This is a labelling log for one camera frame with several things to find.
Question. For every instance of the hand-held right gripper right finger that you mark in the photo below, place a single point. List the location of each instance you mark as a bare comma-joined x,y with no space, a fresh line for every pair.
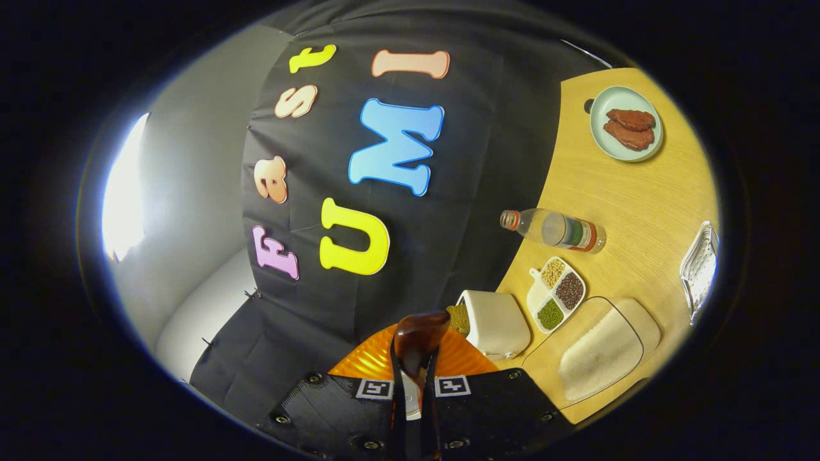
500,410

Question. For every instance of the large ceiling light panel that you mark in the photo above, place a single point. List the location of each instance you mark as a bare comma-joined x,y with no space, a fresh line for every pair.
125,192

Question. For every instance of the white toaster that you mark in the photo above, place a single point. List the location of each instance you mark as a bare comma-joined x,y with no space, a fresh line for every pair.
496,323

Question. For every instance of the dark red beans pile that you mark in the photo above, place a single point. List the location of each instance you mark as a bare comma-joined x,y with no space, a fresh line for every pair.
569,291

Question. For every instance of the black backdrop cloth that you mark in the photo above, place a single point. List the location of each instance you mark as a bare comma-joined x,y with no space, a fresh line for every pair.
461,192

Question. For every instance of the yellow soybeans pile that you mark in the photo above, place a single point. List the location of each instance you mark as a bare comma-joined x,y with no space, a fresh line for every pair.
553,273

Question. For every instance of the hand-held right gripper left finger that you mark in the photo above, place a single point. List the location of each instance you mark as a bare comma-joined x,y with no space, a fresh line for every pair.
333,410

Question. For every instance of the brown bread slice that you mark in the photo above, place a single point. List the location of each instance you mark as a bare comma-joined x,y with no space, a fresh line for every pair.
459,319

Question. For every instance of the green mung beans pile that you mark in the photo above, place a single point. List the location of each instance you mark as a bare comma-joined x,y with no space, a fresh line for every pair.
550,314

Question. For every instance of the clear plastic bottle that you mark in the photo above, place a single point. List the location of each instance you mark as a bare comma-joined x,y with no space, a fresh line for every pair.
557,230

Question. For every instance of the brown wooden spoon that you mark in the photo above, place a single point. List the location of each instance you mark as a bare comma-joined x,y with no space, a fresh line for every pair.
419,336

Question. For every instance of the white divided dish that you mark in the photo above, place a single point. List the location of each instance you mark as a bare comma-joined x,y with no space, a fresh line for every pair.
535,294

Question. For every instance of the pale green plate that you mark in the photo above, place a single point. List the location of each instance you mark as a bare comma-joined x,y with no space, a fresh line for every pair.
624,144

